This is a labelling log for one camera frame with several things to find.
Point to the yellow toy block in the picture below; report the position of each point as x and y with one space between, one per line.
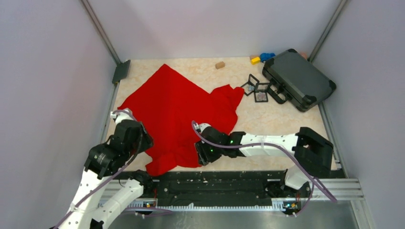
255 60

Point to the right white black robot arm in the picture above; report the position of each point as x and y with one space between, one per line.
310 152

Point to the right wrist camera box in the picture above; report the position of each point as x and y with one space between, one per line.
200 127

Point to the black corner bracket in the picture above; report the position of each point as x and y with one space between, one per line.
121 71

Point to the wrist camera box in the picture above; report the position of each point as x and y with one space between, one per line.
120 115
200 127

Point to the dark grey carrying case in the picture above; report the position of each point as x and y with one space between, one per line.
293 78

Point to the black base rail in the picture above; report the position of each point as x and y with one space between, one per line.
222 189

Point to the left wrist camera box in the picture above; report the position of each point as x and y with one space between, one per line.
120 115

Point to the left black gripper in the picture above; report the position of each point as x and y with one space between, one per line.
147 140

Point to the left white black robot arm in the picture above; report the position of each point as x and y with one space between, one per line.
104 163

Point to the brown wooden block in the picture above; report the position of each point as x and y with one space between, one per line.
220 65

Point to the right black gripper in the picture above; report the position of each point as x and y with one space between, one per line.
204 158

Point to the red t-shirt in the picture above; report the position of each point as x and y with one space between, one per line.
167 103

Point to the open black brooch box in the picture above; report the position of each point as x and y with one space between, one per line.
250 85

